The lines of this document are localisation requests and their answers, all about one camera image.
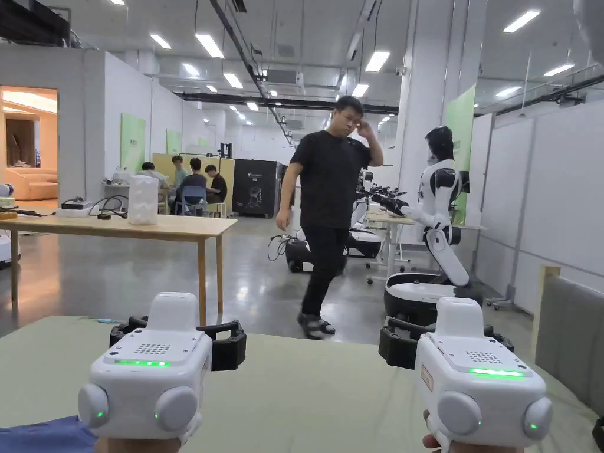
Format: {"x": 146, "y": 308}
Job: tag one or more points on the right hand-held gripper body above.
{"x": 476, "y": 396}

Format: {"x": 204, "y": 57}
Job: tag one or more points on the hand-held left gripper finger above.
{"x": 127, "y": 330}
{"x": 229, "y": 347}

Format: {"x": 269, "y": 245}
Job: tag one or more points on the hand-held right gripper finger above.
{"x": 500, "y": 339}
{"x": 398, "y": 347}

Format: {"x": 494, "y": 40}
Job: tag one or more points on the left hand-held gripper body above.
{"x": 151, "y": 377}

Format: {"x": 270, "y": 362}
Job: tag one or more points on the person's right hand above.
{"x": 432, "y": 441}

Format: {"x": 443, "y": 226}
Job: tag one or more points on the person's left hand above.
{"x": 137, "y": 446}

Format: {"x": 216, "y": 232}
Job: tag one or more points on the grey padded headboard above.
{"x": 573, "y": 325}

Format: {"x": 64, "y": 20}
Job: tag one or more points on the bed with pale green sheet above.
{"x": 302, "y": 401}

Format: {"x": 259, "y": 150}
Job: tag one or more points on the dark blue garment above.
{"x": 42, "y": 436}

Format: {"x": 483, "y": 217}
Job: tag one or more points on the white humanoid robot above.
{"x": 441, "y": 198}

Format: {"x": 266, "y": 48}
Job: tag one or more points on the group of people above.
{"x": 196, "y": 186}

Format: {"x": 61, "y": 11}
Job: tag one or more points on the large black carton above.
{"x": 257, "y": 188}

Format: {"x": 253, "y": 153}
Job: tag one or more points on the beige sofa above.
{"x": 30, "y": 181}

